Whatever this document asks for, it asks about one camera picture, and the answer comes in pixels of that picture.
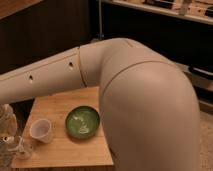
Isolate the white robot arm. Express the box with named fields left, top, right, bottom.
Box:
left=0, top=38, right=200, bottom=171

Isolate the green ceramic bowl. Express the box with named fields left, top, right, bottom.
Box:
left=65, top=106, right=100, bottom=139

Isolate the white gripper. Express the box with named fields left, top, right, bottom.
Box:
left=0, top=104, right=18, bottom=137

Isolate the white plastic cup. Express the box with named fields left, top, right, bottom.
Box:
left=29, top=118, right=54, bottom=143

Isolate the dark wooden cabinet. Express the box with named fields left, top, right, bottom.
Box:
left=0, top=0, right=91, bottom=74

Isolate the metal shelf frame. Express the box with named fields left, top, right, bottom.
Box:
left=89, top=0, right=213, bottom=114

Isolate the wooden table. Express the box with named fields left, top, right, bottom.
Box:
left=12, top=88, right=113, bottom=169

